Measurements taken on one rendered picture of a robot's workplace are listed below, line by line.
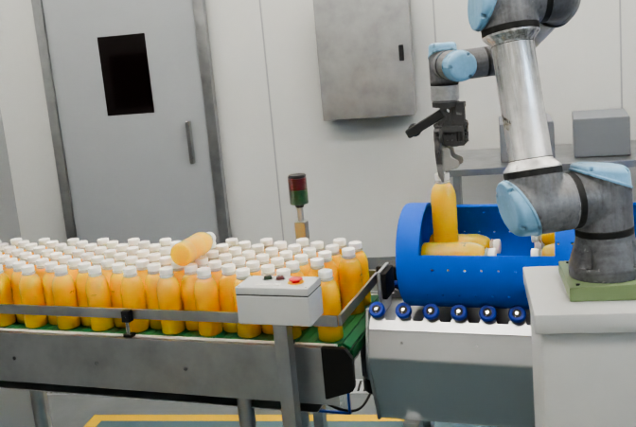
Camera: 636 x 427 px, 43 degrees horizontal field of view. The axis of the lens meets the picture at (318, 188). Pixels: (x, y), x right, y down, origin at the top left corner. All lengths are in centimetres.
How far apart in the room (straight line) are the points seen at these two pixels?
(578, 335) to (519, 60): 55
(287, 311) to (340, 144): 357
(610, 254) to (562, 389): 28
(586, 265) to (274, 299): 78
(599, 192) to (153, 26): 446
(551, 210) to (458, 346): 68
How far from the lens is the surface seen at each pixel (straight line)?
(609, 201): 169
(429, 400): 232
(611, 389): 172
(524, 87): 166
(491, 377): 222
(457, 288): 214
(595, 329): 165
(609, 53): 551
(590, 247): 172
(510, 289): 212
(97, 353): 254
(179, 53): 572
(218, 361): 234
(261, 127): 565
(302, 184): 269
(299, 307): 205
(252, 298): 209
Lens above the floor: 172
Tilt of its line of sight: 11 degrees down
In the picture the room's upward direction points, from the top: 5 degrees counter-clockwise
